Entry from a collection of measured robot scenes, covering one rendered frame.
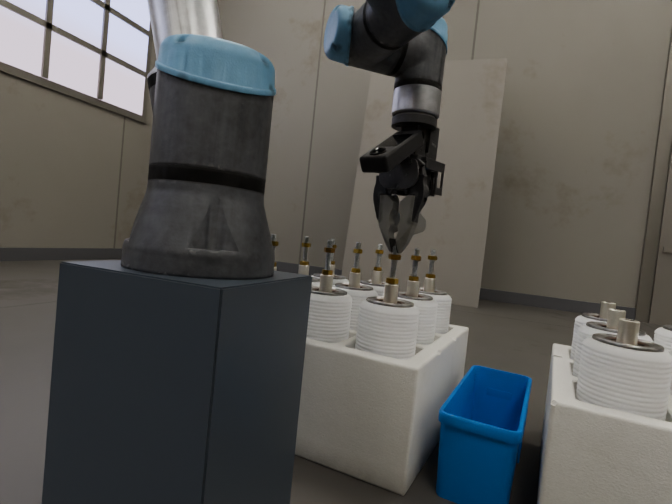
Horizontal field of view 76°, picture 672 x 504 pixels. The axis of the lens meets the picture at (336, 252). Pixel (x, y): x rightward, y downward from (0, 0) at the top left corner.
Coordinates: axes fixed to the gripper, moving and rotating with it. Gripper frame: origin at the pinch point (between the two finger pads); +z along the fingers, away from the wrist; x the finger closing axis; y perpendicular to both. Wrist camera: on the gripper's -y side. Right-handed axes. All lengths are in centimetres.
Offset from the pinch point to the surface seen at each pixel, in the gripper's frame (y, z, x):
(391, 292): -0.2, 7.6, -0.7
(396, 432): -5.4, 25.9, -7.4
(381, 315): -3.7, 10.7, -1.7
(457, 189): 196, -37, 88
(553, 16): 252, -162, 61
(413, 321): 0.4, 11.4, -4.8
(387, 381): -5.9, 19.2, -5.4
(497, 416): 27.7, 31.3, -9.6
